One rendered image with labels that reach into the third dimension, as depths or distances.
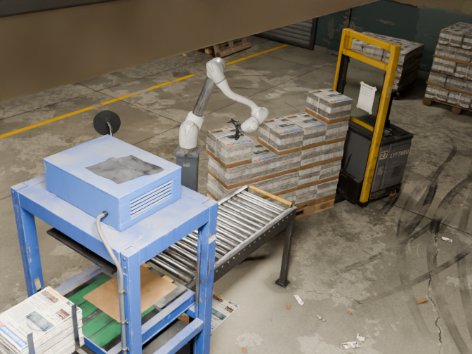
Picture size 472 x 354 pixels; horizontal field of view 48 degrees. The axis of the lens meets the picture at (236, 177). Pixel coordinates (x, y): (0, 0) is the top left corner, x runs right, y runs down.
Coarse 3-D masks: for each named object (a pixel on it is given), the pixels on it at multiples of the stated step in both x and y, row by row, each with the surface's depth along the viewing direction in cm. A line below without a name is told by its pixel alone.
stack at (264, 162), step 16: (256, 144) 532; (256, 160) 501; (272, 160) 509; (288, 160) 522; (304, 160) 534; (320, 160) 548; (208, 176) 522; (224, 176) 493; (240, 176) 495; (256, 176) 507; (288, 176) 531; (304, 176) 545; (224, 192) 500; (256, 192) 517; (272, 192) 529; (288, 192) 543; (304, 192) 556; (304, 208) 567
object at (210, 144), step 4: (224, 128) 505; (228, 128) 506; (232, 128) 507; (208, 132) 496; (212, 132) 494; (216, 132) 495; (220, 132) 495; (224, 132) 496; (228, 132) 497; (232, 132) 498; (208, 136) 498; (212, 136) 491; (216, 136) 487; (208, 140) 499; (212, 140) 492; (208, 144) 500; (212, 144) 494; (208, 148) 502; (212, 148) 494; (212, 152) 497
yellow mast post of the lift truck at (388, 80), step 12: (396, 48) 506; (396, 60) 513; (384, 84) 525; (384, 96) 529; (384, 108) 536; (384, 120) 545; (372, 144) 556; (372, 156) 561; (372, 168) 570; (360, 192) 590
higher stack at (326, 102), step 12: (312, 96) 542; (324, 96) 535; (336, 96) 537; (312, 108) 546; (324, 108) 529; (336, 108) 526; (348, 108) 536; (336, 132) 540; (336, 144) 550; (324, 156) 547; (336, 156) 558; (324, 168) 556; (336, 168) 567; (336, 180) 576; (324, 192) 574; (324, 204) 584
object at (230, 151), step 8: (240, 136) 490; (224, 144) 475; (232, 144) 474; (240, 144) 477; (248, 144) 482; (224, 152) 477; (232, 152) 478; (240, 152) 482; (248, 152) 488; (224, 160) 479; (232, 160) 482; (240, 160) 487
